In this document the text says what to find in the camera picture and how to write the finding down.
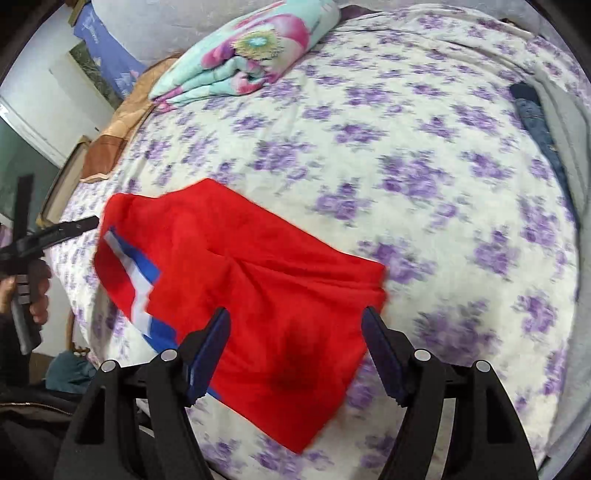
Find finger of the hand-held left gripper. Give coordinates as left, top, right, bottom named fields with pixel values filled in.
left=13, top=174, right=37, bottom=241
left=37, top=215, right=100, bottom=247

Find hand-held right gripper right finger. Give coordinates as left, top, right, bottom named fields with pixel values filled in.
left=361, top=306, right=539, bottom=480

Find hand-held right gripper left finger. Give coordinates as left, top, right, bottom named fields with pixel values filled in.
left=58, top=307, right=232, bottom=480

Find red pants with striped sides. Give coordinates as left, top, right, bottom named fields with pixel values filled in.
left=93, top=178, right=387, bottom=455

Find person's left hand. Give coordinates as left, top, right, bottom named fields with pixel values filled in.
left=0, top=265, right=53, bottom=326

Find brown pillow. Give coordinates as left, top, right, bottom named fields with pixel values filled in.
left=79, top=55, right=185, bottom=183

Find teal cloth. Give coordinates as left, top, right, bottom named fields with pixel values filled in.
left=45, top=352, right=99, bottom=394

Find dark green patterned cloth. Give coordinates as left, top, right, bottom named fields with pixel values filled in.
left=69, top=41, right=122, bottom=110

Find purple floral bedsheet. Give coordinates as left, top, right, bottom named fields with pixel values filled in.
left=46, top=4, right=591, bottom=480

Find blue printed cloth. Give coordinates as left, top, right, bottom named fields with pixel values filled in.
left=74, top=0, right=148, bottom=100

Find folded teal floral quilt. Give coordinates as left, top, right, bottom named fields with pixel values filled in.
left=148, top=0, right=342, bottom=104

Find blue denim jeans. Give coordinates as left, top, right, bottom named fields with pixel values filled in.
left=509, top=82, right=578, bottom=222

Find grey cloth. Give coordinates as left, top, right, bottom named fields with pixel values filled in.
left=531, top=69, right=591, bottom=474

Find wooden frame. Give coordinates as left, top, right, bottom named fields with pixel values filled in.
left=41, top=136, right=93, bottom=224

